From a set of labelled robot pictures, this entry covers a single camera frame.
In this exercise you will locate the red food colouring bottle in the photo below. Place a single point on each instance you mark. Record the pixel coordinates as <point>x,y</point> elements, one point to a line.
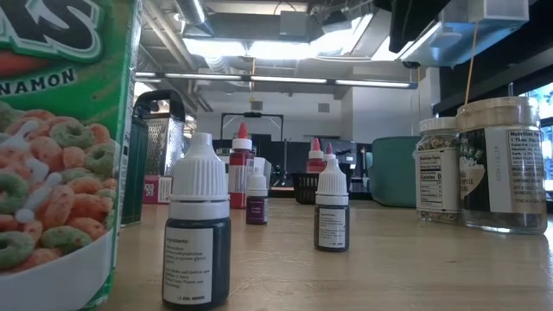
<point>239,173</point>
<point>315,164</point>

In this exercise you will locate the dark background workstation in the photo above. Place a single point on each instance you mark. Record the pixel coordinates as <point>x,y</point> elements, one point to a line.
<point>294,155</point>

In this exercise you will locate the small black plastic basket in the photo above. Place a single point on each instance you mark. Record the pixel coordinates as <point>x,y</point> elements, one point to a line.
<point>303,188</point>

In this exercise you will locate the small purple dropper bottle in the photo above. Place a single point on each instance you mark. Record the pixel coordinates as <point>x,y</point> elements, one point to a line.
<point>257,211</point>

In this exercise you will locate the long linear ceiling light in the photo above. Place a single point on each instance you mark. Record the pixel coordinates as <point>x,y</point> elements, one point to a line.
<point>285,79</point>

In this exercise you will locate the teal plastic bin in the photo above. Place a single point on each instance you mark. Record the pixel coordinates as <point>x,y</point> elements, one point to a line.
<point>395,173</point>

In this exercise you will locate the pink snack box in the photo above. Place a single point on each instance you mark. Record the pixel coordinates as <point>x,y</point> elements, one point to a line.
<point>157,190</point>

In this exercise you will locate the white-lidded spice jar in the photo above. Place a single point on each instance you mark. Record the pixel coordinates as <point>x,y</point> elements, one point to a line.
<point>436,181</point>

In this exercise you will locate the green cereal box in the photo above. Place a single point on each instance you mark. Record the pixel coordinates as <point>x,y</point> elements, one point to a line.
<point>65,129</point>

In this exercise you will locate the black background gantry frame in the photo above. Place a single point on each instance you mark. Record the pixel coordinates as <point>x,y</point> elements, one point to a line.
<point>252,114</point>

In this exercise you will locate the grey wall vent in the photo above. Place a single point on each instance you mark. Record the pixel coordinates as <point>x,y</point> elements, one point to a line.
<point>257,105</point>
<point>323,107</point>

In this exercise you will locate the pale overhead duct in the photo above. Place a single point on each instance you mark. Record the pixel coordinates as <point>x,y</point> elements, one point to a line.
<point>453,41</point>

